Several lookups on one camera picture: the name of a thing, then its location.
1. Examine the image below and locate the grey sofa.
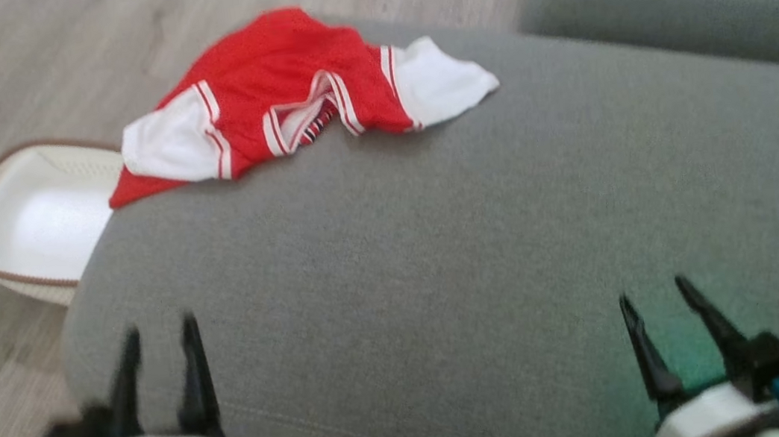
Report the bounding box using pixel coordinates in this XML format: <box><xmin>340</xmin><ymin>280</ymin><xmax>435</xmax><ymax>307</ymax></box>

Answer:
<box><xmin>23</xmin><ymin>0</ymin><xmax>779</xmax><ymax>437</ymax></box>

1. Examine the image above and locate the white brown-rimmed laundry basket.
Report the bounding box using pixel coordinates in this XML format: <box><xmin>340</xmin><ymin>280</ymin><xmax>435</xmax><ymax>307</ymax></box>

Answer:
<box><xmin>0</xmin><ymin>129</ymin><xmax>144</xmax><ymax>316</ymax></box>

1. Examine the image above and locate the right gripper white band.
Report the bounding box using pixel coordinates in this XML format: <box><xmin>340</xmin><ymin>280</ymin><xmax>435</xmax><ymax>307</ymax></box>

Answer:
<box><xmin>616</xmin><ymin>263</ymin><xmax>779</xmax><ymax>437</ymax></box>

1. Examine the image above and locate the red and white jersey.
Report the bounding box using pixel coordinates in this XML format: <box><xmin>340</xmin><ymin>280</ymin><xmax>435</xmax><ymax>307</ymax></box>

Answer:
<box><xmin>87</xmin><ymin>0</ymin><xmax>511</xmax><ymax>210</ymax></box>

